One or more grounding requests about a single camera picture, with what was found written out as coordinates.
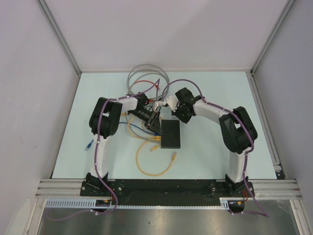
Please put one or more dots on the black network switch box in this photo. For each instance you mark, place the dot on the black network switch box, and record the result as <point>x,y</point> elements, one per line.
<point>170,138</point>

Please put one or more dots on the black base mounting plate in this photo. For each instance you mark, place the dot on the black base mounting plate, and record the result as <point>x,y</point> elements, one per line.
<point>169,193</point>

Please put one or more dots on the grey slotted cable duct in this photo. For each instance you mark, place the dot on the grey slotted cable duct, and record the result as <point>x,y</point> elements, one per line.
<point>98,204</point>

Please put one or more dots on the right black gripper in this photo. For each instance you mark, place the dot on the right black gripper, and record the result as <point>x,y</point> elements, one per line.
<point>185,120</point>

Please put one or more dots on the aluminium frame rail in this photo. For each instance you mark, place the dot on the aluminium frame rail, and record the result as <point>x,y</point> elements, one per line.
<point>265,189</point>

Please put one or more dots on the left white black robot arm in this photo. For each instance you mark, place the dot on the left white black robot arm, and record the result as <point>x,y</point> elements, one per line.
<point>104,122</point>

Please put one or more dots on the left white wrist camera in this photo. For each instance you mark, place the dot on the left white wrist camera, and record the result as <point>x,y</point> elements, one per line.
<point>158,104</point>

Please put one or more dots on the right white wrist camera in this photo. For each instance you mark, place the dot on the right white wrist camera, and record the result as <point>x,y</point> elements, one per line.
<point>172,102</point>

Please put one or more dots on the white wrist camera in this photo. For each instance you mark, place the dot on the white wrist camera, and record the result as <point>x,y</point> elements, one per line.
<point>172,102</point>
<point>158,104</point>

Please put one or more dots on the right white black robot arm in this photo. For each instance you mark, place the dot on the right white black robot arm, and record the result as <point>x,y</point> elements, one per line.
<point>238,131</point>

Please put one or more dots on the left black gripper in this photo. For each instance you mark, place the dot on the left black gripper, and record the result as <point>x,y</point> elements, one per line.
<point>154,124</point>

